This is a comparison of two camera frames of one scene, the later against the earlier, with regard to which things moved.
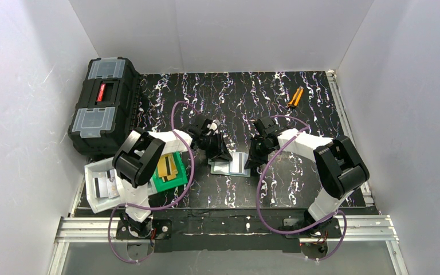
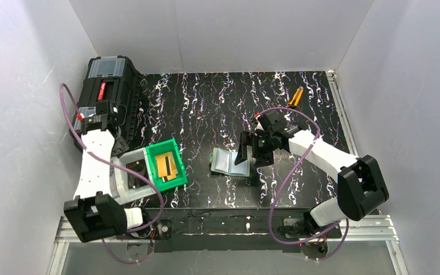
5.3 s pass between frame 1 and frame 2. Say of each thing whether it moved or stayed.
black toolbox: stayed
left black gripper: moved
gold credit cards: stayed
